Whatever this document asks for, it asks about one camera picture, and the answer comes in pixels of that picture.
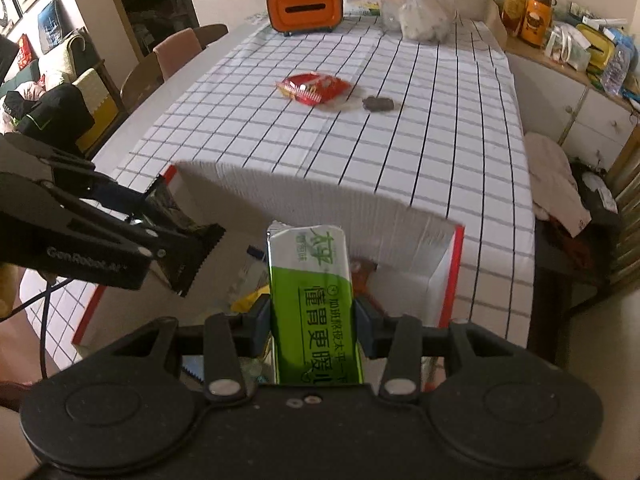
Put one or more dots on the white cabinet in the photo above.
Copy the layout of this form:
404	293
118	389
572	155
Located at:
590	110

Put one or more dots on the orange tissue box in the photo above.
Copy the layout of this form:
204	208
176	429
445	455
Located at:
305	10

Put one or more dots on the small brown cardboard box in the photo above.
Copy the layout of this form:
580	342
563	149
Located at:
495	25

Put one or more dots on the yellow snack packet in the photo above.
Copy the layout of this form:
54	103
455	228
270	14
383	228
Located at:
250	303

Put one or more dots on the red checkered chip packet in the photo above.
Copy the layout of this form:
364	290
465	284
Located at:
312	87

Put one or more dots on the green cracker packet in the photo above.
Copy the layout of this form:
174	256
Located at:
315	310

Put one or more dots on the clear plastic bag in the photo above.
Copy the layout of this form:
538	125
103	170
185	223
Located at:
420	10

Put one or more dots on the black snack packet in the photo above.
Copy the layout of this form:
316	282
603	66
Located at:
192	245

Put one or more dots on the white black grid tablecloth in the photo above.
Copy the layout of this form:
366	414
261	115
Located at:
425	160

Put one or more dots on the white paper bags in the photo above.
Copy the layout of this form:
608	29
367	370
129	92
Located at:
567	47

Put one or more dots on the blue cushion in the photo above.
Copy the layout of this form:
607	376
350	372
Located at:
52	25

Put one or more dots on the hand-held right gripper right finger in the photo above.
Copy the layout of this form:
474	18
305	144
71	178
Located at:
367	327

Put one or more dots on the white green plastic packet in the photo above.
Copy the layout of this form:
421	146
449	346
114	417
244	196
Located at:
362	2

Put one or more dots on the light wooden slatted chair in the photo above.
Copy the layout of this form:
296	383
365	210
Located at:
627	200

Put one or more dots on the clear plastic water bottle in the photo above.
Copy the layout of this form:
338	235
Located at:
617	70

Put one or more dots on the orange thermos jar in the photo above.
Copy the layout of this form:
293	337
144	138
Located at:
537	17

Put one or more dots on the yellow tissue box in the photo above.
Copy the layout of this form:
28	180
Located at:
597	42

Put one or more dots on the clear-wrapped dark chocolate cookie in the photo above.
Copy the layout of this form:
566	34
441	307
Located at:
378	104

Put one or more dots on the brown wooden chair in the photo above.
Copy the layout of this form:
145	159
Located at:
212	35

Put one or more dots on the amber honey bottle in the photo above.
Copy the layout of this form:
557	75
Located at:
513	7

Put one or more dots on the yellow blanket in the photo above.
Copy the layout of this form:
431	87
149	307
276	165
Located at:
97	95

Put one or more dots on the copper foil snack packet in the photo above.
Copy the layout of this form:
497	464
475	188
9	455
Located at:
362	271

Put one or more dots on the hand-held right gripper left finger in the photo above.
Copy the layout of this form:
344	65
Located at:
260	325

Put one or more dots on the white cardboard box red edges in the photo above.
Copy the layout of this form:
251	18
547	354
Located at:
325	200

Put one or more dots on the pink padded chair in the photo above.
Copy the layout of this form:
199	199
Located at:
177	52

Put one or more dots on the pale pink cloth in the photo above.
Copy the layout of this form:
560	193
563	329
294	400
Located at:
555	180

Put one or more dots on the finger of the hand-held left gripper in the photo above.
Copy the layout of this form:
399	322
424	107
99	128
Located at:
100	220
75	165

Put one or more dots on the dark wooden chair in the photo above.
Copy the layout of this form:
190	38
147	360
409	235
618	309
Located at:
142	80

